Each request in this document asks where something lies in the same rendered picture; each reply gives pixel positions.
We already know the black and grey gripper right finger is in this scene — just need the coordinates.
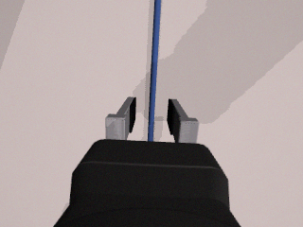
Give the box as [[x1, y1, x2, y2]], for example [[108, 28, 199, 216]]
[[167, 99, 199, 143]]

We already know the blue cable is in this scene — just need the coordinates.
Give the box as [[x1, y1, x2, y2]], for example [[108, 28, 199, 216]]
[[148, 0, 161, 141]]

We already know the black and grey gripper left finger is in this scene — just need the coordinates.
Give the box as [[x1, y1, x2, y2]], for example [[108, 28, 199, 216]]
[[105, 96, 136, 140]]

